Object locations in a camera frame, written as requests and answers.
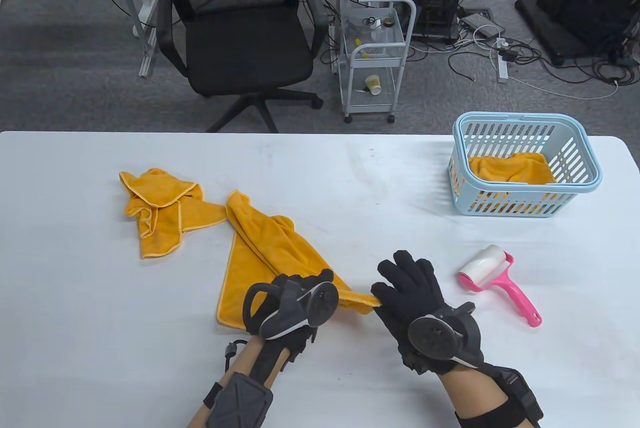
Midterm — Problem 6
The person's right hand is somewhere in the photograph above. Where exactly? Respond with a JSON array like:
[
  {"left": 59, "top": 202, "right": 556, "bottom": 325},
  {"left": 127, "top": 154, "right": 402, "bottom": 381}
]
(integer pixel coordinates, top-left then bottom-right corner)
[{"left": 371, "top": 250, "right": 483, "bottom": 376}]

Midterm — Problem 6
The person's left hand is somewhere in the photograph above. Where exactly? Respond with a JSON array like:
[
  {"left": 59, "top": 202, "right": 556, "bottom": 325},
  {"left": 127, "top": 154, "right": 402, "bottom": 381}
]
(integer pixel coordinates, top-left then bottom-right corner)
[{"left": 247, "top": 269, "right": 334, "bottom": 374}]

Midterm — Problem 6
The yellow square towel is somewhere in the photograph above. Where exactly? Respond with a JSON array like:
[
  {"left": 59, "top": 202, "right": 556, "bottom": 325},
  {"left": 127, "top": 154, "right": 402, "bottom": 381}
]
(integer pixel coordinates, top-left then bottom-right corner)
[
  {"left": 119, "top": 168, "right": 228, "bottom": 260},
  {"left": 216, "top": 190, "right": 383, "bottom": 330},
  {"left": 450, "top": 152, "right": 558, "bottom": 214}
]

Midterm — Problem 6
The pink lint roller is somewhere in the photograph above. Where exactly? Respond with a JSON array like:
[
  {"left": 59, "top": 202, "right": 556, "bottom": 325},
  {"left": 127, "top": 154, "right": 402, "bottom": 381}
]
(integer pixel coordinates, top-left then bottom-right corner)
[{"left": 457, "top": 244, "right": 543, "bottom": 328}]

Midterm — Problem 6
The person's left forearm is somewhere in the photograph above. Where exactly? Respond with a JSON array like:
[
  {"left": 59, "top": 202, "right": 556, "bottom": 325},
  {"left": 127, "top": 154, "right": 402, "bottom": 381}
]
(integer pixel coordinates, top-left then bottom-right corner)
[{"left": 187, "top": 335, "right": 291, "bottom": 428}]

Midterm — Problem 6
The grey right hand controller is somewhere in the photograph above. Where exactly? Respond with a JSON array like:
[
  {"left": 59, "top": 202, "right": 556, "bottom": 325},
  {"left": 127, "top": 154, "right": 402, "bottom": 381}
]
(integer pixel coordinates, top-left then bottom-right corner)
[{"left": 407, "top": 302, "right": 485, "bottom": 369}]

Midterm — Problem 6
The light blue plastic basket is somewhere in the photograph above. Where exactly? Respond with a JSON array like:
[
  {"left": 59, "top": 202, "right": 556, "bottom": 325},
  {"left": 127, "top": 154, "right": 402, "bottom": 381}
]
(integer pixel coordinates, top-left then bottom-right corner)
[{"left": 448, "top": 112, "right": 603, "bottom": 218}]

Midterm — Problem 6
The white rolling cart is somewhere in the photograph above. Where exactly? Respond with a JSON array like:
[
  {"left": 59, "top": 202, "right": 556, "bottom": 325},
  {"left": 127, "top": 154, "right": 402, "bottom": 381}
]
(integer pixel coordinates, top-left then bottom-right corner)
[{"left": 338, "top": 0, "right": 417, "bottom": 124}]

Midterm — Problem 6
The white power strip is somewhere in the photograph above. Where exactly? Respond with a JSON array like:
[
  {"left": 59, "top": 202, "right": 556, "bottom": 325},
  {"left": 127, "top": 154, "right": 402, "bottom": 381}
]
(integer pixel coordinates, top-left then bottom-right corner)
[{"left": 496, "top": 38, "right": 510, "bottom": 84}]

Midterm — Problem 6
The black mesh office chair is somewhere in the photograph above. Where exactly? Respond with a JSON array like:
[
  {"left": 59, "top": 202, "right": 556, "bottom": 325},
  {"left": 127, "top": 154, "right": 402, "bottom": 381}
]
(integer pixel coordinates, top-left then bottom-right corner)
[{"left": 156, "top": 0, "right": 324, "bottom": 134}]

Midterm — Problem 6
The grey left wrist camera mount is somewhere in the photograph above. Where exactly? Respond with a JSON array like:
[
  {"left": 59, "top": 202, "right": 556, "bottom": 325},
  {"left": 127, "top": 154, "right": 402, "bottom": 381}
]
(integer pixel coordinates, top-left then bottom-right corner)
[{"left": 202, "top": 341, "right": 274, "bottom": 428}]

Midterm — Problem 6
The black right forearm strap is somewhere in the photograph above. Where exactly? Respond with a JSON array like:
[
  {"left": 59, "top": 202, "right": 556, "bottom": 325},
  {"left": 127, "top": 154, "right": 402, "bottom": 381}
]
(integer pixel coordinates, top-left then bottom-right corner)
[{"left": 454, "top": 398, "right": 531, "bottom": 428}]

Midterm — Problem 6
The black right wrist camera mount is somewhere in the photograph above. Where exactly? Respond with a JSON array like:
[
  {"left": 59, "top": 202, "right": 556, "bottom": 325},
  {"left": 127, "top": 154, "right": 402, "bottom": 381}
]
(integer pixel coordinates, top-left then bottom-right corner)
[{"left": 495, "top": 367, "right": 544, "bottom": 424}]

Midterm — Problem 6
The white desk leg frame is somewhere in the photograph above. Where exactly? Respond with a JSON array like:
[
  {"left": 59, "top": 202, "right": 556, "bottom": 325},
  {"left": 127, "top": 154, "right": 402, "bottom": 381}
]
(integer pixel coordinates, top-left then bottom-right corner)
[{"left": 107, "top": 0, "right": 166, "bottom": 79}]

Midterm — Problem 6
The tangle of black cables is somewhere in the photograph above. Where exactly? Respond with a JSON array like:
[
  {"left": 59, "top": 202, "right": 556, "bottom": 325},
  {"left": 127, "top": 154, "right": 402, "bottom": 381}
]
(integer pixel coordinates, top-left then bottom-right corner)
[{"left": 447, "top": 33, "right": 640, "bottom": 87}]

